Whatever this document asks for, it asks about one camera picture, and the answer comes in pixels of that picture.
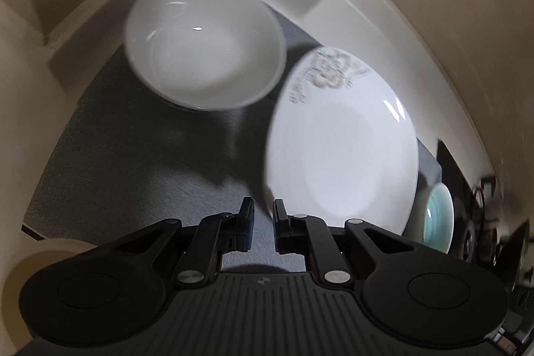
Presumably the white bowl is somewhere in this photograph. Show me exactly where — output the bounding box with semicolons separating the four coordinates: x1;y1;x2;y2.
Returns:
124;0;288;110

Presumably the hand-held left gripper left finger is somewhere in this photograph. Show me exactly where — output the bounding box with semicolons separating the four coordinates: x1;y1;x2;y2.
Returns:
102;197;256;291

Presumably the white floral plate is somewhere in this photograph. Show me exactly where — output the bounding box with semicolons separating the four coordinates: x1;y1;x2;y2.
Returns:
266;46;420;238

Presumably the round stove burner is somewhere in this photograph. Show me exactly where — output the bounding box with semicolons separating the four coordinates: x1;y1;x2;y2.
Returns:
459;214;503;267

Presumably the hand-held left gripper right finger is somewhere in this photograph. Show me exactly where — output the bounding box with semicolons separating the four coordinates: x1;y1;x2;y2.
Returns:
272;198;422;291

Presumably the black gas stove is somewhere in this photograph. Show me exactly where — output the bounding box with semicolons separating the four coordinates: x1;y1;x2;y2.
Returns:
436;139;531;298

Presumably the teal ribbed bowl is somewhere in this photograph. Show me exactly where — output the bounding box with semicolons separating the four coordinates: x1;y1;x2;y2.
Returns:
419;182;455;256

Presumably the grey mat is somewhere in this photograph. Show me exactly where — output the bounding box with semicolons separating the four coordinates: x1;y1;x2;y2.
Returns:
22;0;443;273

